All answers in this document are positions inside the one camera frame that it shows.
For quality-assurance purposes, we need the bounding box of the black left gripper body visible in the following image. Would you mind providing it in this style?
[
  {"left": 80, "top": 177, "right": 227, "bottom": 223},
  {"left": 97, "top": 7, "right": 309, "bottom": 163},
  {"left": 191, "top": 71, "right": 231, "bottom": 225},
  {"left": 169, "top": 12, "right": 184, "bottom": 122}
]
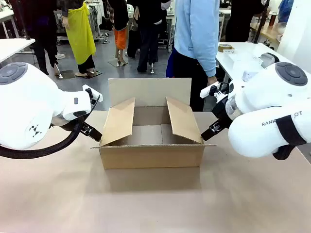
[{"left": 76, "top": 119, "right": 87, "bottom": 133}]

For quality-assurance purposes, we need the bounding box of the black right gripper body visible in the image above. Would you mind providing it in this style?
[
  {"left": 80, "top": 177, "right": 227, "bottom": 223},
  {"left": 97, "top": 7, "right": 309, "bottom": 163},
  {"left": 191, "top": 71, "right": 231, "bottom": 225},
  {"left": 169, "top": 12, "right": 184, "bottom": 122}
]
[{"left": 210, "top": 96, "right": 235, "bottom": 130}]

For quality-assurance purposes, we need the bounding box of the brown cardboard box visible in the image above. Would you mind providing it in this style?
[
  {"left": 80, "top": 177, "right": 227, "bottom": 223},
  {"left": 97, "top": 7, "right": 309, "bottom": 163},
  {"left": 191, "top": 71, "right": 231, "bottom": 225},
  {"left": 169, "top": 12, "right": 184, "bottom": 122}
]
[{"left": 90, "top": 77, "right": 217, "bottom": 170}]

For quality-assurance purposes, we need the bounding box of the person's left forearm blue sleeve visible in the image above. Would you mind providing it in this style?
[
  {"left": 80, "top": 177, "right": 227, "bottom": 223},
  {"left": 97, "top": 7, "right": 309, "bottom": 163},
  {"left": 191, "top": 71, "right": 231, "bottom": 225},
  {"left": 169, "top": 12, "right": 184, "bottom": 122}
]
[{"left": 201, "top": 43, "right": 219, "bottom": 78}]

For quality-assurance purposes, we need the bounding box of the clear plastic box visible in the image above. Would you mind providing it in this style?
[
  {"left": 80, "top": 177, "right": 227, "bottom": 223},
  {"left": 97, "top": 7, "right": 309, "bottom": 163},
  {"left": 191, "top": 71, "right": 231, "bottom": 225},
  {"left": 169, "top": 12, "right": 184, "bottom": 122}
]
[{"left": 223, "top": 50, "right": 264, "bottom": 73}]

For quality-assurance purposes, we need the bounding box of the white power adapter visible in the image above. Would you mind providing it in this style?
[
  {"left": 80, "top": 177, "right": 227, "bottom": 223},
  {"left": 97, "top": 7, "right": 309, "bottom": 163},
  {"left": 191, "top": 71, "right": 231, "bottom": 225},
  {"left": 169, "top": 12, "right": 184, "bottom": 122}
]
[{"left": 242, "top": 69, "right": 256, "bottom": 82}]

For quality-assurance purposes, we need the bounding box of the white side table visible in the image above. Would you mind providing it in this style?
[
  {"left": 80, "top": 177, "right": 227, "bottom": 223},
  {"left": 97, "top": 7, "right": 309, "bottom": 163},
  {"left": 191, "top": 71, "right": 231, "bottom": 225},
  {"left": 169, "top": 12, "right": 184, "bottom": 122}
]
[{"left": 215, "top": 42, "right": 287, "bottom": 83}]

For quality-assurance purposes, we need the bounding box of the dark square stand base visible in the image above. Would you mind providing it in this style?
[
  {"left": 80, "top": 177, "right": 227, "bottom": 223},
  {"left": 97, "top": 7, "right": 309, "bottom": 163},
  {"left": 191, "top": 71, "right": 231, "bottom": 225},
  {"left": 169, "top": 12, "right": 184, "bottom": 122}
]
[{"left": 55, "top": 69, "right": 75, "bottom": 79}]

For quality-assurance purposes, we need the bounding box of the brown tape roll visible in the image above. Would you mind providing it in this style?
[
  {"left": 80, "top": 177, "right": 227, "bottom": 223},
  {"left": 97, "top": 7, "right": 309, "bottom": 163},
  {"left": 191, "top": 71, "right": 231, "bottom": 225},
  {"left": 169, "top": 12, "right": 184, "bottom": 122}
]
[{"left": 218, "top": 43, "right": 235, "bottom": 53}]

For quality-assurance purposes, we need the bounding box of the pale square stand base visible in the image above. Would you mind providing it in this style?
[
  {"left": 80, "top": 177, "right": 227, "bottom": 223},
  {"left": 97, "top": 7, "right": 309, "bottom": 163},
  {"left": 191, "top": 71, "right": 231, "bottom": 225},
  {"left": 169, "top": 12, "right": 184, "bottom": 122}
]
[{"left": 107, "top": 59, "right": 128, "bottom": 67}]

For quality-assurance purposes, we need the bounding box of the person in light blue hoodie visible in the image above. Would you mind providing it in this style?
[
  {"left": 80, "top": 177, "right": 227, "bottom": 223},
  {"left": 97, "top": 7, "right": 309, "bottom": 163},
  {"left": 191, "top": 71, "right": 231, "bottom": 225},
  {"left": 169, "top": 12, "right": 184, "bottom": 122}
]
[{"left": 166, "top": 0, "right": 221, "bottom": 112}]

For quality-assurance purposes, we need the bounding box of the mannequin in yellow apron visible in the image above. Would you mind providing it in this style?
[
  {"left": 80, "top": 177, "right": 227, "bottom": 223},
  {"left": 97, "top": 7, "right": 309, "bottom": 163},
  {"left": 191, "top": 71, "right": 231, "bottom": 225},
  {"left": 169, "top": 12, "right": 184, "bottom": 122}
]
[{"left": 60, "top": 0, "right": 97, "bottom": 79}]

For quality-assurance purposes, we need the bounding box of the wooden workbench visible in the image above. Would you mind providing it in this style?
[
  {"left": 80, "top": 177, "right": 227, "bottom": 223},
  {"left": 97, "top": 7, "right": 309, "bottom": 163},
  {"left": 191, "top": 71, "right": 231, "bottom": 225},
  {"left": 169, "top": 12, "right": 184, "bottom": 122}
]
[{"left": 250, "top": 21, "right": 284, "bottom": 46}]

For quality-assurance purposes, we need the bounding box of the person in black clothes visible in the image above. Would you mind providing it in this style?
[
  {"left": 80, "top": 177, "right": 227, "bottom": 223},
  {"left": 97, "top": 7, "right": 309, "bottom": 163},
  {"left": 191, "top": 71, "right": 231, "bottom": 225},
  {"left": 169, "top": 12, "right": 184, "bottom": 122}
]
[{"left": 225, "top": 0, "right": 267, "bottom": 43}]

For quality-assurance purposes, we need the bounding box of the mannequin in orange skirt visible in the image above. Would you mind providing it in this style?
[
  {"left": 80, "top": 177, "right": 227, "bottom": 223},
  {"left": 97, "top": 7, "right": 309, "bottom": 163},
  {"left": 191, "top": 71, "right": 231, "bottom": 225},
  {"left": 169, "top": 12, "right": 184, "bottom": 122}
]
[{"left": 106, "top": 0, "right": 130, "bottom": 67}]

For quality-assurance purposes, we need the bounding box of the dark clothed figure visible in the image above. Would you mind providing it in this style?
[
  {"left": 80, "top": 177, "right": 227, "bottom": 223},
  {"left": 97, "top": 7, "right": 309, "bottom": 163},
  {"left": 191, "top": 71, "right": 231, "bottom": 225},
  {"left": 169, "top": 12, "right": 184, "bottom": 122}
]
[{"left": 23, "top": 0, "right": 66, "bottom": 76}]

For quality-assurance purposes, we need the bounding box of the large white table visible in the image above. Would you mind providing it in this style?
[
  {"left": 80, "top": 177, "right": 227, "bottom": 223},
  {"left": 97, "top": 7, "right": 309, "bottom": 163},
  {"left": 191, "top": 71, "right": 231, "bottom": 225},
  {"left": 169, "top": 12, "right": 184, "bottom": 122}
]
[{"left": 0, "top": 38, "right": 36, "bottom": 63}]

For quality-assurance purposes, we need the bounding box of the mannequin in black clothes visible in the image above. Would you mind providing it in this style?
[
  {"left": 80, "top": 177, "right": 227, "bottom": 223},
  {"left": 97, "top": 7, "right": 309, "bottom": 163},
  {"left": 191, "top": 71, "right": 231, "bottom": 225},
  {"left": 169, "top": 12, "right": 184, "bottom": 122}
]
[{"left": 126, "top": 0, "right": 172, "bottom": 73}]

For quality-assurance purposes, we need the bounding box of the blue garment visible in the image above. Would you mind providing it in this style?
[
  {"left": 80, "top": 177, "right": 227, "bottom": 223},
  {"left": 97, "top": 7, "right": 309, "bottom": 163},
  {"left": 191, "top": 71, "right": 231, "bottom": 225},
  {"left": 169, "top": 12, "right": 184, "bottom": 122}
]
[{"left": 277, "top": 0, "right": 295, "bottom": 23}]

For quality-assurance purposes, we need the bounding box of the small white workbench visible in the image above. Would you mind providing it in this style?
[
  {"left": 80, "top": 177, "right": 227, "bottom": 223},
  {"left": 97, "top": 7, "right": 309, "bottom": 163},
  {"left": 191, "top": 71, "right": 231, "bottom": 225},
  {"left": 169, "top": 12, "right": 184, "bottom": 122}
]
[{"left": 0, "top": 9, "right": 20, "bottom": 39}]

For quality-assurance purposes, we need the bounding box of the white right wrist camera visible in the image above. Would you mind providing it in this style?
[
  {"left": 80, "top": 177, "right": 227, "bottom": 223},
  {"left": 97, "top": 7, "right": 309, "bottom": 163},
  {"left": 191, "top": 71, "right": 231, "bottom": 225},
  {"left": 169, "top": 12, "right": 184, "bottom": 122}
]
[{"left": 199, "top": 82, "right": 230, "bottom": 100}]

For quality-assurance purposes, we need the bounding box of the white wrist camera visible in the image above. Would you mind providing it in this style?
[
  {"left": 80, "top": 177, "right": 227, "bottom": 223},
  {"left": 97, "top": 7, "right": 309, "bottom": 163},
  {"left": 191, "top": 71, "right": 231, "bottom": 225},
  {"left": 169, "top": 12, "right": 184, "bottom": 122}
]
[
  {"left": 82, "top": 84, "right": 104, "bottom": 104},
  {"left": 199, "top": 82, "right": 230, "bottom": 100}
]

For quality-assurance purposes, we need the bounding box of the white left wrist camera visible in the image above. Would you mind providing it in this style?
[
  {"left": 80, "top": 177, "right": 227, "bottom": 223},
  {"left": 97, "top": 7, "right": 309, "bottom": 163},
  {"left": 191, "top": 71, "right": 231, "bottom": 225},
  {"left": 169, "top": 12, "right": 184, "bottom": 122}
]
[{"left": 82, "top": 84, "right": 104, "bottom": 104}]

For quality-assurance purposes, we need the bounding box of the black left arm cable sleeve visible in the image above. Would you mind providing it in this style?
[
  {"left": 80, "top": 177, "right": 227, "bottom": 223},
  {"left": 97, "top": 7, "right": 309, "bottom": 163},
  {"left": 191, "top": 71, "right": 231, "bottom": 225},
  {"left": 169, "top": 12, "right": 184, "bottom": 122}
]
[{"left": 0, "top": 118, "right": 85, "bottom": 160}]

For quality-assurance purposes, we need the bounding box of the black arm cable sleeve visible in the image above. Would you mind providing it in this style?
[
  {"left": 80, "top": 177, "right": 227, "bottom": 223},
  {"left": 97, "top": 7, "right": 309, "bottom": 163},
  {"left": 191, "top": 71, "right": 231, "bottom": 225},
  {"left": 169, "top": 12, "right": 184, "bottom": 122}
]
[
  {"left": 272, "top": 115, "right": 308, "bottom": 161},
  {"left": 0, "top": 118, "right": 85, "bottom": 160}
]

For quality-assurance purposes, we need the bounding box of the black right arm cable sleeve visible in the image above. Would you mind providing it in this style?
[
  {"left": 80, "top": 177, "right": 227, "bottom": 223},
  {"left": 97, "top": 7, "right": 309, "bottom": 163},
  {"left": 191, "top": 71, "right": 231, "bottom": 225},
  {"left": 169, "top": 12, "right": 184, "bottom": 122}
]
[{"left": 272, "top": 115, "right": 308, "bottom": 161}]

